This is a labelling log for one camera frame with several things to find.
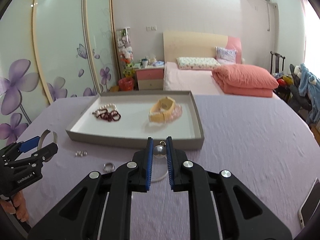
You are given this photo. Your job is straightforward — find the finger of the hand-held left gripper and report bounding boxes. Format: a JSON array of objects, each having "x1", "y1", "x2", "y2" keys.
[
  {"x1": 5, "y1": 142, "x2": 58, "y2": 173},
  {"x1": 0, "y1": 136, "x2": 41, "y2": 165}
]

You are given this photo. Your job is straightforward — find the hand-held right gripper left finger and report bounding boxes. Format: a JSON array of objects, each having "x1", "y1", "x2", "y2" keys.
[{"x1": 27, "y1": 137, "x2": 154, "y2": 240}]

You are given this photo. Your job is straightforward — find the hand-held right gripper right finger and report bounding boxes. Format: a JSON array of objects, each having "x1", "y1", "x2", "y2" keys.
[{"x1": 166, "y1": 136, "x2": 293, "y2": 240}]

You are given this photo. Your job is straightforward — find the thin silver bangle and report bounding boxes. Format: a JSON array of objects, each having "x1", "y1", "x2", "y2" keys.
[{"x1": 150, "y1": 170, "x2": 168, "y2": 183}]

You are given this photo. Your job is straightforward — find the wide silver cuff bangle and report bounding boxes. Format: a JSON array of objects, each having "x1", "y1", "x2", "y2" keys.
[{"x1": 38, "y1": 129, "x2": 59, "y2": 153}]

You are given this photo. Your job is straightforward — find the pearl ball pendant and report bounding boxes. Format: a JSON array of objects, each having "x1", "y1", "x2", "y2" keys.
[{"x1": 153, "y1": 141, "x2": 167, "y2": 159}]

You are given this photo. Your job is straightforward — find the grey shallow box tray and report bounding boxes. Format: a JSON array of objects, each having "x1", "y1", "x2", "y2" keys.
[{"x1": 65, "y1": 91, "x2": 205, "y2": 150}]

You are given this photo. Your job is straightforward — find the cream yellow wristwatch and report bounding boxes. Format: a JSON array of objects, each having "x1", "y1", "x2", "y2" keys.
[{"x1": 148, "y1": 97, "x2": 177, "y2": 124}]

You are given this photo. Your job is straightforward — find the pink crystal bead bracelet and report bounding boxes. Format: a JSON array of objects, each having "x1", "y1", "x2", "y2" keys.
[{"x1": 168, "y1": 104, "x2": 185, "y2": 123}]

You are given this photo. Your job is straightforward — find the dark red bead bracelet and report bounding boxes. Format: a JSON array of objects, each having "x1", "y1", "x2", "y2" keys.
[{"x1": 92, "y1": 109, "x2": 122, "y2": 122}]

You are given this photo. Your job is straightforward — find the white pearl bracelet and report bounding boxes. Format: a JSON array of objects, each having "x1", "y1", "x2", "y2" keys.
[{"x1": 96, "y1": 102, "x2": 118, "y2": 114}]

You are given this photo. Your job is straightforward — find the person's left hand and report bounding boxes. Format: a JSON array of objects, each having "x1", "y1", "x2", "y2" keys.
[{"x1": 0, "y1": 191, "x2": 29, "y2": 222}]

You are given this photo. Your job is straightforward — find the red waste bin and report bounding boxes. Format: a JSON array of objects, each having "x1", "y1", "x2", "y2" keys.
[{"x1": 118, "y1": 77, "x2": 135, "y2": 91}]

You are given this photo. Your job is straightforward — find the pink sheeted bed mattress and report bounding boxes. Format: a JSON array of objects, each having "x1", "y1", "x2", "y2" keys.
[{"x1": 163, "y1": 61, "x2": 280, "y2": 95}]

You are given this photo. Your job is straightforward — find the pink nightstand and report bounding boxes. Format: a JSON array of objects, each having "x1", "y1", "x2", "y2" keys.
[{"x1": 135, "y1": 66, "x2": 165, "y2": 90}]

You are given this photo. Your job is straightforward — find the yellow plush toy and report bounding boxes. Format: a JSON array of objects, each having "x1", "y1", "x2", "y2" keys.
[{"x1": 124, "y1": 63, "x2": 135, "y2": 78}]

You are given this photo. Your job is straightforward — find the floral print pillow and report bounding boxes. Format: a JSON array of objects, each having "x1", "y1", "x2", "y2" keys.
[{"x1": 176, "y1": 57, "x2": 222, "y2": 70}]

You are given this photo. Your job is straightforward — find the floral sliding door wardrobe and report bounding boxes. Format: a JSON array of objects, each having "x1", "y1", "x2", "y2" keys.
[{"x1": 0, "y1": 0, "x2": 123, "y2": 140}]

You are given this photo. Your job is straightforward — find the salmon folded quilt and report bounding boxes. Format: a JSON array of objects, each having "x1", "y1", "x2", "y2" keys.
[{"x1": 212, "y1": 64, "x2": 279, "y2": 98}]

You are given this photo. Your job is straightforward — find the clear plush toy display tube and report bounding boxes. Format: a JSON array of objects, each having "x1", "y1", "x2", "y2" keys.
[{"x1": 116, "y1": 27, "x2": 135, "y2": 79}]

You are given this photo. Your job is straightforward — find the beige and pink headboard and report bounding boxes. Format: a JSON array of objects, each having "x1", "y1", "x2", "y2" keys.
[{"x1": 163, "y1": 31, "x2": 242, "y2": 64}]

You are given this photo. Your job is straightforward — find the purple print pillow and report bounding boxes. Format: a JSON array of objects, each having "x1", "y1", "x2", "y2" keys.
[{"x1": 215, "y1": 46, "x2": 237, "y2": 63}]

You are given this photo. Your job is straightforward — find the pile of colourful toys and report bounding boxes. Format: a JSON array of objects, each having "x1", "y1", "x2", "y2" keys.
[{"x1": 274, "y1": 72, "x2": 294, "y2": 88}]

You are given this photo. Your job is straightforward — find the grey swivel chair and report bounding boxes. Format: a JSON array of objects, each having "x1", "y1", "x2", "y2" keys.
[{"x1": 287, "y1": 64, "x2": 313, "y2": 113}]

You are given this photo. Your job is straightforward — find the white smartphone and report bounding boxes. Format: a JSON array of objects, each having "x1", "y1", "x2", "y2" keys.
[{"x1": 299, "y1": 177, "x2": 320, "y2": 228}]

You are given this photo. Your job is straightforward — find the dark wooden chair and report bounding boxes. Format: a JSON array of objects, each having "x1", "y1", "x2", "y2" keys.
[{"x1": 270, "y1": 51, "x2": 286, "y2": 74}]

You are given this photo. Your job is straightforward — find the blue plush garment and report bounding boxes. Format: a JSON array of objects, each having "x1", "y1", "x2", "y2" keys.
[{"x1": 297, "y1": 63, "x2": 320, "y2": 125}]

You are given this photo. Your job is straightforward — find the white air conditioner pipe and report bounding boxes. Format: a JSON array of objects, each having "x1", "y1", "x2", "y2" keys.
[{"x1": 266, "y1": 1, "x2": 278, "y2": 32}]

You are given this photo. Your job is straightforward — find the pink curtain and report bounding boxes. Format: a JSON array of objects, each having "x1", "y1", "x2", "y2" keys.
[{"x1": 300, "y1": 0, "x2": 317, "y2": 20}]

